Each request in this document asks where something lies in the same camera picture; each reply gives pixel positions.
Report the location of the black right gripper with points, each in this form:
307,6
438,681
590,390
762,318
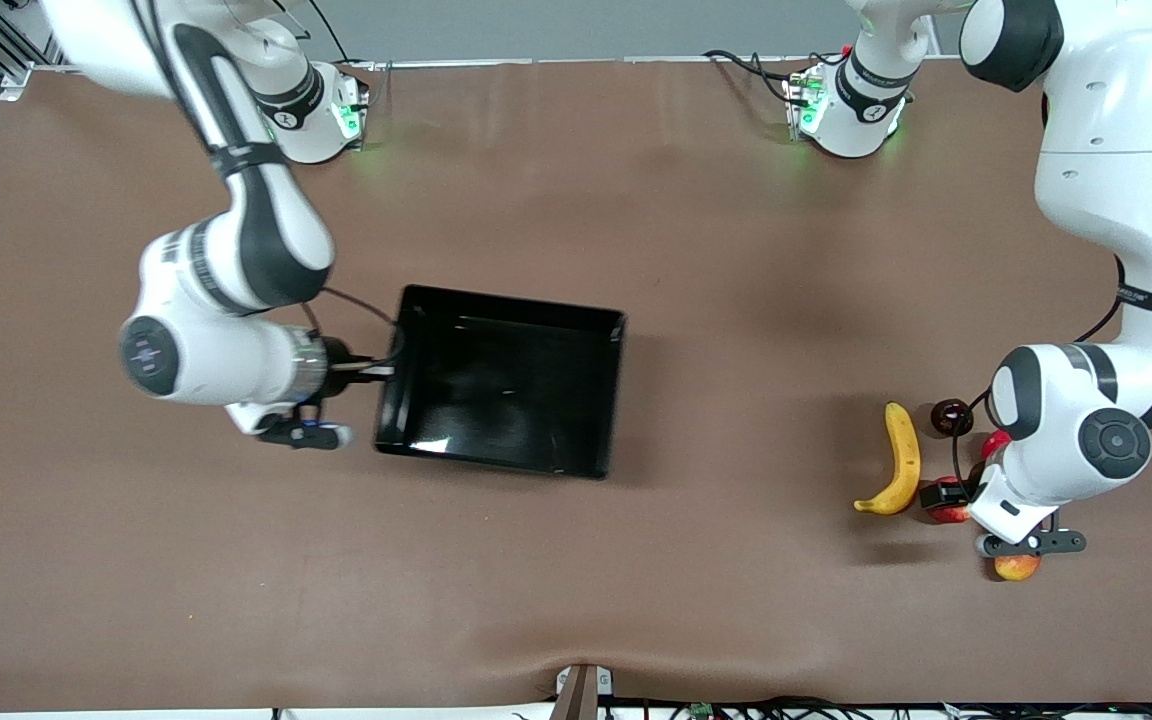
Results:
338,353

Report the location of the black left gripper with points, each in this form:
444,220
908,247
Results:
939,495

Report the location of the red yellow apple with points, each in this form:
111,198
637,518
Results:
951,516

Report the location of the yellow banana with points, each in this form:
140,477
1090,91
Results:
904,450

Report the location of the black plastic box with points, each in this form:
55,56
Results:
496,380

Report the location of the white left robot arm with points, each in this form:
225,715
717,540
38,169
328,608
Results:
1106,130

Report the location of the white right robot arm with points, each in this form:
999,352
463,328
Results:
266,230

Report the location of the round red peach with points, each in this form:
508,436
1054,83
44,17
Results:
994,443

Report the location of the dark purple plum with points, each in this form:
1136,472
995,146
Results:
948,420

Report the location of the red yellow mango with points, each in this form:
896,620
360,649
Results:
1016,570

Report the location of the brown table mat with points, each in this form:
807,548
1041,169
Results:
576,600

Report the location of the small green circuit board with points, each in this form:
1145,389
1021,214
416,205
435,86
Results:
703,712

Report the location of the metal table edge clamp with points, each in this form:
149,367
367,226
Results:
581,690

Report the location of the metal corner bracket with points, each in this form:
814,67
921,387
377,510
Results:
16,82

